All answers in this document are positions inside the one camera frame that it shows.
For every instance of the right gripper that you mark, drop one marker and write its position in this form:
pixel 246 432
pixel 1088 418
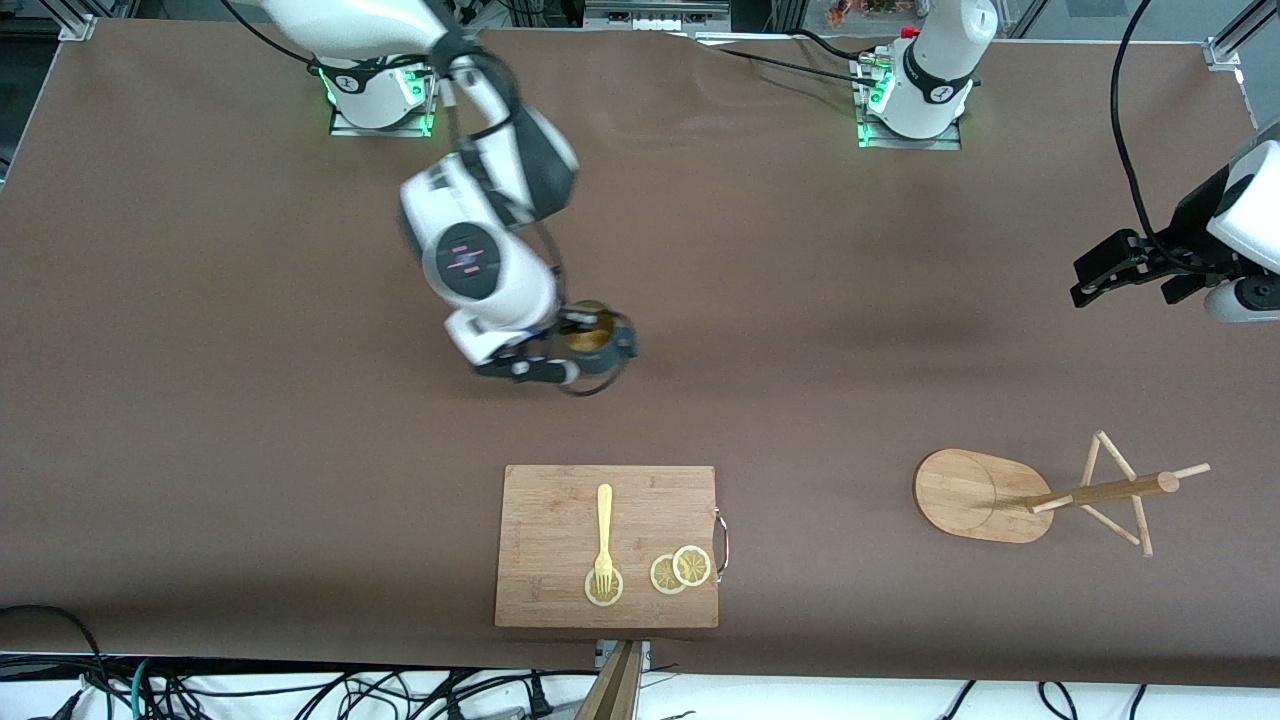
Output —
pixel 568 327

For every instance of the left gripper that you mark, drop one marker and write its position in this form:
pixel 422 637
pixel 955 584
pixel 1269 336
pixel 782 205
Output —
pixel 1183 243

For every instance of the teal mug yellow inside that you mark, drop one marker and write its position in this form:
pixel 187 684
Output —
pixel 618 352

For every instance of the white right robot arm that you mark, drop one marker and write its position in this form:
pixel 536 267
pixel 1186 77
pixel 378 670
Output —
pixel 480 260

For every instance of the wooden mug rack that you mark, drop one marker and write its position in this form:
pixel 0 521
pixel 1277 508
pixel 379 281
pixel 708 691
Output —
pixel 970 495

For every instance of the yellow plastic fork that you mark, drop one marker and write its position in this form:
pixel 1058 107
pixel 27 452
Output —
pixel 604 520

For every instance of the lemon slice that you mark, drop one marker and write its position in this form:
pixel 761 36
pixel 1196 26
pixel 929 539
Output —
pixel 660 575
pixel 616 590
pixel 692 566

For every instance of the brown table cover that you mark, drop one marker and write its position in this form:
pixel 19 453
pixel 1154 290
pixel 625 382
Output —
pixel 300 450

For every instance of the grey power strip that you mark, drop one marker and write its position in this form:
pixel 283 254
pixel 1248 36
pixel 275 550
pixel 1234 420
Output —
pixel 655 15

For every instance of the wooden beam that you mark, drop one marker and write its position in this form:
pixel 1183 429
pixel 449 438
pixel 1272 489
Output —
pixel 612 695

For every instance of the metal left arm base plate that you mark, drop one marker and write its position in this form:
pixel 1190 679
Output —
pixel 910 144

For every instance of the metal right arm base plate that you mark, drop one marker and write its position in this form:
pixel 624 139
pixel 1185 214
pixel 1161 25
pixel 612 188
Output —
pixel 380 130

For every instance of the metal bracket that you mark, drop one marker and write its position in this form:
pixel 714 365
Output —
pixel 602 655

